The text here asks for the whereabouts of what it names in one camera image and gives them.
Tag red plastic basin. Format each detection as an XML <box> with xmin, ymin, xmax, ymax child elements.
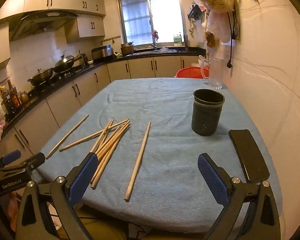
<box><xmin>175</xmin><ymin>67</ymin><xmax>209</xmax><ymax>79</ymax></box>

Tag clear glass pitcher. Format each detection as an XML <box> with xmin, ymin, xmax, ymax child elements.
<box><xmin>199</xmin><ymin>55</ymin><xmax>224</xmax><ymax>89</ymax></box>

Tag steel kitchen sink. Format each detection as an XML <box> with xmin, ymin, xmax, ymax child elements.
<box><xmin>135</xmin><ymin>47</ymin><xmax>178</xmax><ymax>54</ymax></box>

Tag brown cooking pot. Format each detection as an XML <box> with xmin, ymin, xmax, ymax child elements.
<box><xmin>120</xmin><ymin>42</ymin><xmax>135</xmax><ymax>56</ymax></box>

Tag black power cable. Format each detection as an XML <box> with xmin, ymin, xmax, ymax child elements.
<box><xmin>226</xmin><ymin>10</ymin><xmax>237</xmax><ymax>69</ymax></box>

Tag kitchen window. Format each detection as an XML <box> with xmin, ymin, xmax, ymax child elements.
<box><xmin>115</xmin><ymin>0</ymin><xmax>187</xmax><ymax>44</ymax></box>

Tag steel pan with lid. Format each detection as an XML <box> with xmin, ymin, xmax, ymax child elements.
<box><xmin>27</xmin><ymin>67</ymin><xmax>53</xmax><ymax>87</ymax></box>

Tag gas stove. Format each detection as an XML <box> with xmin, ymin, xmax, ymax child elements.
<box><xmin>30</xmin><ymin>65</ymin><xmax>90</xmax><ymax>93</ymax></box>

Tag black chopstick holder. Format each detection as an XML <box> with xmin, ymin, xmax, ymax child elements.
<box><xmin>191</xmin><ymin>88</ymin><xmax>225</xmax><ymax>136</ymax></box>

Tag brown hanging bundle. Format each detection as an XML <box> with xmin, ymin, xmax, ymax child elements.
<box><xmin>205</xmin><ymin>31</ymin><xmax>219</xmax><ymax>49</ymax></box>

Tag beige base cabinets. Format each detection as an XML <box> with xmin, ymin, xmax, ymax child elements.
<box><xmin>0</xmin><ymin>55</ymin><xmax>207</xmax><ymax>155</ymax></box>

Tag steel wok with lid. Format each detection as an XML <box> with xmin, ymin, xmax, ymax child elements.
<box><xmin>52</xmin><ymin>50</ymin><xmax>75</xmax><ymax>73</ymax></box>

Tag blue table cloth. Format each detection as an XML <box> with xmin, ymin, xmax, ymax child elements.
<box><xmin>35</xmin><ymin>77</ymin><xmax>283</xmax><ymax>233</ymax></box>

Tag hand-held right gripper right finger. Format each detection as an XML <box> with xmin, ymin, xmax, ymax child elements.
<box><xmin>197</xmin><ymin>152</ymin><xmax>282</xmax><ymax>240</ymax></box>

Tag black kitchen countertop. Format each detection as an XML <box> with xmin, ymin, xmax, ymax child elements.
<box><xmin>0</xmin><ymin>47</ymin><xmax>207</xmax><ymax>153</ymax></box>

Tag black range hood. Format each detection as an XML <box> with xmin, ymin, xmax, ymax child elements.
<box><xmin>9</xmin><ymin>9</ymin><xmax>79</xmax><ymax>42</ymax></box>

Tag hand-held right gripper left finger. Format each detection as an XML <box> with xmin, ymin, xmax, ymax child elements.
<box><xmin>15</xmin><ymin>152</ymin><xmax>99</xmax><ymax>240</ymax></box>

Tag bunch of wooden chopsticks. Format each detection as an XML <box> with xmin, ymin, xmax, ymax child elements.
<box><xmin>45</xmin><ymin>114</ymin><xmax>151</xmax><ymax>202</ymax></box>

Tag green detergent bottle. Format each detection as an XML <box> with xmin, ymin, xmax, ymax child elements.
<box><xmin>173</xmin><ymin>32</ymin><xmax>184</xmax><ymax>47</ymax></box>

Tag group of condiment bottles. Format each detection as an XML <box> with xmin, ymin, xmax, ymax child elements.
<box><xmin>0</xmin><ymin>79</ymin><xmax>23</xmax><ymax>115</ymax></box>

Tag white hanging plastic bag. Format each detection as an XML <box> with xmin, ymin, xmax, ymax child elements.
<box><xmin>206</xmin><ymin>10</ymin><xmax>234</xmax><ymax>44</ymax></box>

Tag black smartphone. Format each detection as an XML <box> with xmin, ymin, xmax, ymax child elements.
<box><xmin>228</xmin><ymin>129</ymin><xmax>270</xmax><ymax>183</ymax></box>

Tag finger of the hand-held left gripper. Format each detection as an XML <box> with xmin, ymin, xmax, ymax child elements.
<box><xmin>0</xmin><ymin>152</ymin><xmax>46</xmax><ymax>177</ymax></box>
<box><xmin>0</xmin><ymin>150</ymin><xmax>22</xmax><ymax>168</ymax></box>

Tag silver rice cooker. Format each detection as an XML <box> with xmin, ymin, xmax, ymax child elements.
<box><xmin>91</xmin><ymin>45</ymin><xmax>113</xmax><ymax>61</ymax></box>

